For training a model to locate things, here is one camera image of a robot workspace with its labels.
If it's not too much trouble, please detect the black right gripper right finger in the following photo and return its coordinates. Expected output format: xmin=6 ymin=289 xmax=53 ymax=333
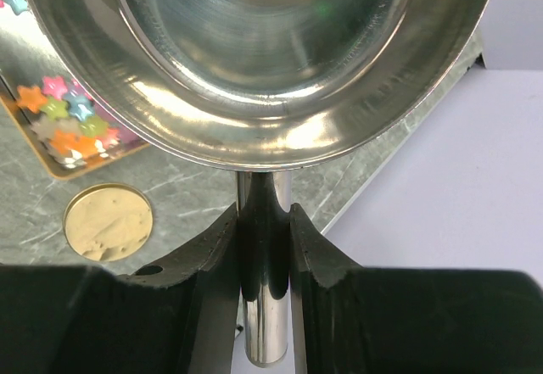
xmin=289 ymin=204 xmax=365 ymax=373

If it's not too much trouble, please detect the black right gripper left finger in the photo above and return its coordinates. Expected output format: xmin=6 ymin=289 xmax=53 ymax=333
xmin=131 ymin=207 xmax=239 ymax=373

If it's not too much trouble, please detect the silver metal scoop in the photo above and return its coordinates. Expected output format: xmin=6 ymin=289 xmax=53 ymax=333
xmin=27 ymin=0 xmax=489 ymax=367

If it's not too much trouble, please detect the gold tin of star candies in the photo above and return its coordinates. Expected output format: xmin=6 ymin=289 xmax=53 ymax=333
xmin=1 ymin=0 xmax=147 ymax=180

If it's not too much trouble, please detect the gold round jar lid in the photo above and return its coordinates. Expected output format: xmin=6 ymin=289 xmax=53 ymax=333
xmin=62 ymin=183 xmax=154 ymax=262

